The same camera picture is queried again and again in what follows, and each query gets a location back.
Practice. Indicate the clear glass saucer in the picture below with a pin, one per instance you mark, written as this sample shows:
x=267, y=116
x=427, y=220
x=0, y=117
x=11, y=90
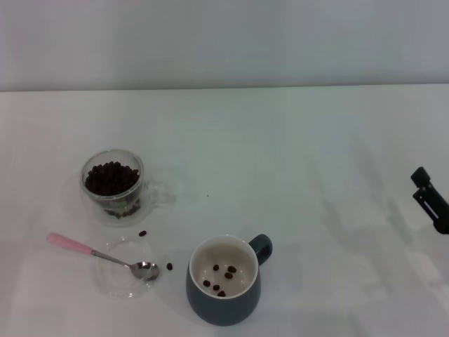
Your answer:
x=112, y=284

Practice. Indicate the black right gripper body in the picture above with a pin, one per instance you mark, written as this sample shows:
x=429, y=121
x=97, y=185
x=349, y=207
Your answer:
x=442, y=223

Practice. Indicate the dark teal ceramic mug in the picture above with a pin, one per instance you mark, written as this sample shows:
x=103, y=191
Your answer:
x=221, y=309

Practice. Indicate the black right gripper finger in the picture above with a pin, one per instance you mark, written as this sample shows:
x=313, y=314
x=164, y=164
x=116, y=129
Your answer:
x=421, y=176
x=426, y=203

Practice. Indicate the double-wall glass cup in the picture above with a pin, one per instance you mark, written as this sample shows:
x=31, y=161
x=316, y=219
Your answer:
x=151, y=191

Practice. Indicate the coffee bean pile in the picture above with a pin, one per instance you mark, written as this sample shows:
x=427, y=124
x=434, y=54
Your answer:
x=110, y=179

